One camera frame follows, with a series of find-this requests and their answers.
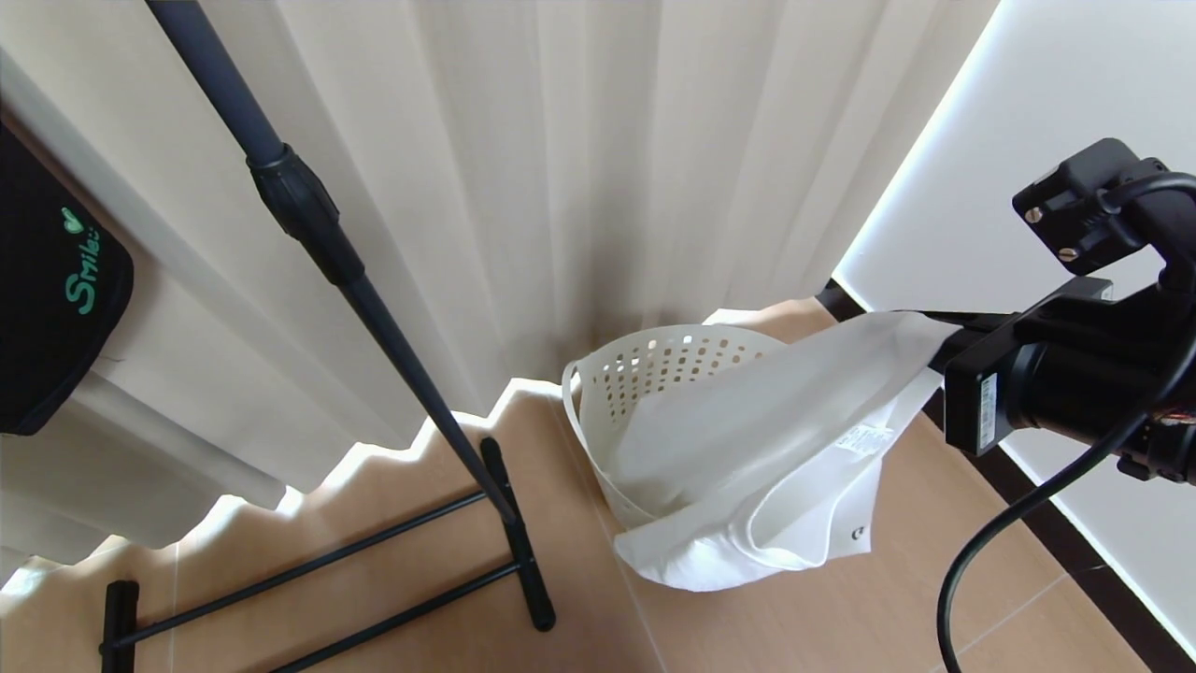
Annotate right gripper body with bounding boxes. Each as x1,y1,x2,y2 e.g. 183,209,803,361
944,278,1196,457

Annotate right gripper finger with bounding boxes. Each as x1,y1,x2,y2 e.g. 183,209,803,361
902,311,1015,336

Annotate white printed garment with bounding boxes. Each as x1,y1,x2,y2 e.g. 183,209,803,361
612,311,961,593

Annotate black shorts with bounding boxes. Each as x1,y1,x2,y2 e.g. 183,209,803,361
0,122,135,437

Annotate white laundry basket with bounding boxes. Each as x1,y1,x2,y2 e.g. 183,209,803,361
561,324,795,531

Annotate black clothes rack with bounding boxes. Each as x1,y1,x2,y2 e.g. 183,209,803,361
101,0,557,673

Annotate beige curtain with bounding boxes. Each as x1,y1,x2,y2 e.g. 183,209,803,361
0,0,1001,566

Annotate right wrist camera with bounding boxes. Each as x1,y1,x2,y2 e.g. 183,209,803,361
1012,138,1196,291

